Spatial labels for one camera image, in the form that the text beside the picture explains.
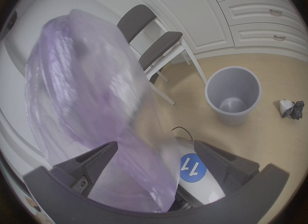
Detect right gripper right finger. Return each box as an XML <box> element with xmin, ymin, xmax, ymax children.
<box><xmin>194</xmin><ymin>140</ymin><xmax>260</xmax><ymax>196</ymax></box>

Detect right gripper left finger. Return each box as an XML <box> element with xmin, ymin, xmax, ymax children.
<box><xmin>52</xmin><ymin>141</ymin><xmax>118</xmax><ymax>194</ymax></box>

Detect purple plastic bag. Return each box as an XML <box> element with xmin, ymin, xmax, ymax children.
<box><xmin>24</xmin><ymin>9</ymin><xmax>181</xmax><ymax>214</ymax></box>

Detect black plastic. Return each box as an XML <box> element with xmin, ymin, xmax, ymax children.
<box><xmin>283</xmin><ymin>101</ymin><xmax>305</xmax><ymax>120</ymax></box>

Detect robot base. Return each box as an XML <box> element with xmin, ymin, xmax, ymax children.
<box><xmin>168</xmin><ymin>135</ymin><xmax>227</xmax><ymax>212</ymax></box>

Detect pale grey trash bin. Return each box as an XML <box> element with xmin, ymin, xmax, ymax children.
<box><xmin>205</xmin><ymin>66</ymin><xmax>262</xmax><ymax>126</ymax></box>

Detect white chair dark grey cushions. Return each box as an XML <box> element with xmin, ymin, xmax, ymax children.
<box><xmin>117</xmin><ymin>4</ymin><xmax>208</xmax><ymax>105</ymax></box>

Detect white wardrobe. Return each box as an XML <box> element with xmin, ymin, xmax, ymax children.
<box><xmin>70</xmin><ymin>0</ymin><xmax>308</xmax><ymax>56</ymax></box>

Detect black cable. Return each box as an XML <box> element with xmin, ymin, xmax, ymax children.
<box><xmin>172</xmin><ymin>127</ymin><xmax>194</xmax><ymax>143</ymax></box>

